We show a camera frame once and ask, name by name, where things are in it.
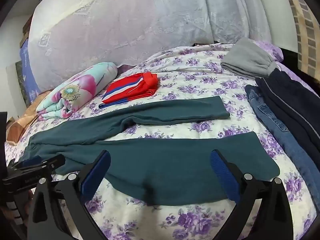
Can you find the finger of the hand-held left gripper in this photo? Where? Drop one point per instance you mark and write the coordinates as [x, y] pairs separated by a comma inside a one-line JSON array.
[[31, 160], [47, 166]]

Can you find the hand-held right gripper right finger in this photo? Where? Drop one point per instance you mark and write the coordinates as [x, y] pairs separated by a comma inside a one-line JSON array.
[[225, 175]]

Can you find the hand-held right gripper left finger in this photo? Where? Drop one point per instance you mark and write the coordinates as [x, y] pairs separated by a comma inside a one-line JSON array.
[[96, 173]]

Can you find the teal pants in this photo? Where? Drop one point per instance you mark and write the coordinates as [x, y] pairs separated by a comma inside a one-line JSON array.
[[162, 160]]

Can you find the navy track pants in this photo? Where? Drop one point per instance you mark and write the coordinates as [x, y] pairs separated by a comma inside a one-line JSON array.
[[292, 105]]

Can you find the blue jeans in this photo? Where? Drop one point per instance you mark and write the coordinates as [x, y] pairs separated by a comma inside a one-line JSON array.
[[277, 130]]

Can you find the folded floral blanket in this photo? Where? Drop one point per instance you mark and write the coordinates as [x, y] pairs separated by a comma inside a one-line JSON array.
[[80, 90]]

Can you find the red striped shorts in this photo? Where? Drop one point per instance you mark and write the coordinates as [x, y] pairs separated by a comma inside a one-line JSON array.
[[130, 90]]

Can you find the blue flat box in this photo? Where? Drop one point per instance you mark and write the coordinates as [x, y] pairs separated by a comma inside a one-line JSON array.
[[27, 67]]

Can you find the purple floral bedsheet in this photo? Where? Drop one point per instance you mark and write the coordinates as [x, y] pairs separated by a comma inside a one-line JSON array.
[[195, 80]]

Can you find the grey sweatpants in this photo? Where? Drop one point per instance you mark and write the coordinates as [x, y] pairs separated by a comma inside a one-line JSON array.
[[247, 60]]

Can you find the purple floral pillow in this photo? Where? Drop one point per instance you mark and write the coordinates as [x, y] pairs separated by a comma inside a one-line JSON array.
[[270, 48]]

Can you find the dark bed frame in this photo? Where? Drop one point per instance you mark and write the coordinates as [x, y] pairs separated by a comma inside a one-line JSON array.
[[300, 58]]

